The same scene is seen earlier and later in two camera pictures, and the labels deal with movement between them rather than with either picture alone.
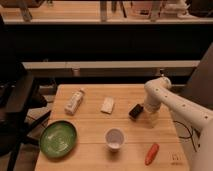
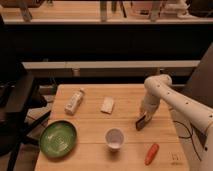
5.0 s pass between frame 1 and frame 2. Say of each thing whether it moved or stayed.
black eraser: moved
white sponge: stayed
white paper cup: stayed
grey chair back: stayed
